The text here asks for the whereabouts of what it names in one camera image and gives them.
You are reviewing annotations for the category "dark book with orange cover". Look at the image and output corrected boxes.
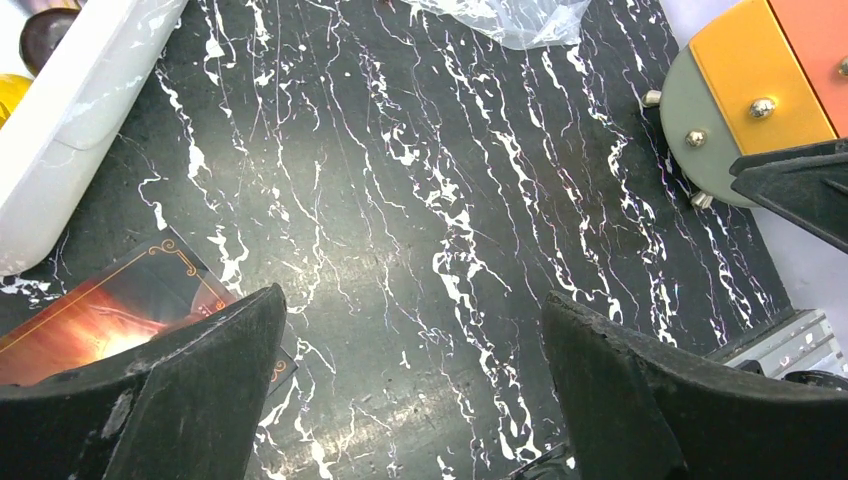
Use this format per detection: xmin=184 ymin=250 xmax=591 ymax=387
xmin=0 ymin=228 xmax=299 ymax=399

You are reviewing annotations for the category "round cylinder with coloured lid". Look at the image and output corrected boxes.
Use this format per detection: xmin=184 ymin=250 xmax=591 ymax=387
xmin=641 ymin=1 xmax=847 ymax=209

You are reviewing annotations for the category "clear zip top bag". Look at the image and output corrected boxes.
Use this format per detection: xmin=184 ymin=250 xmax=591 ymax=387
xmin=408 ymin=0 xmax=591 ymax=50

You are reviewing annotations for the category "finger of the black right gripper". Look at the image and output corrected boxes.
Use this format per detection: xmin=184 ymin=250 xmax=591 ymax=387
xmin=729 ymin=138 xmax=847 ymax=252

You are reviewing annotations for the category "aluminium rail frame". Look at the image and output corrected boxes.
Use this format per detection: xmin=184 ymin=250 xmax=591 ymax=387
xmin=708 ymin=309 xmax=847 ymax=379

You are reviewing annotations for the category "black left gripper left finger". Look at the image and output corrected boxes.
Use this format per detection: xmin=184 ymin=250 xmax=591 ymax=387
xmin=1 ymin=284 xmax=286 ymax=479

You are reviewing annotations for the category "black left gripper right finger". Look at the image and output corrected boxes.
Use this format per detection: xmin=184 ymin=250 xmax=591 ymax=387
xmin=541 ymin=291 xmax=847 ymax=479

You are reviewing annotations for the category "white plastic bin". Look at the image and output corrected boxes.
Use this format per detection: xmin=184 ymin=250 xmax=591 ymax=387
xmin=1 ymin=1 xmax=186 ymax=276

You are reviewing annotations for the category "dark brown round fruit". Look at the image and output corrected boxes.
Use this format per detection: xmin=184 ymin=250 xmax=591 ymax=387
xmin=19 ymin=8 xmax=80 ymax=76

